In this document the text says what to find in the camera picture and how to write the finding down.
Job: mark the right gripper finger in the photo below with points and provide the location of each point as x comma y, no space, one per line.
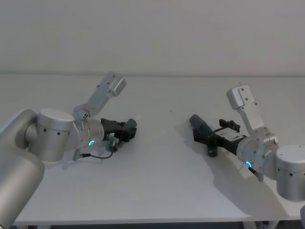
207,140
200,124

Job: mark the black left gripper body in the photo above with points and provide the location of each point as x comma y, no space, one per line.
113,128

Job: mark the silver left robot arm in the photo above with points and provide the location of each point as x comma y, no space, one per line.
54,133

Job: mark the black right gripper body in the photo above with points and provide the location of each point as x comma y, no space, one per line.
230,138

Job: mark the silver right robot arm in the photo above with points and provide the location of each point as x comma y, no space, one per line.
290,167

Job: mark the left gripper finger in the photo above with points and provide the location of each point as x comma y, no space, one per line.
131,123
129,134

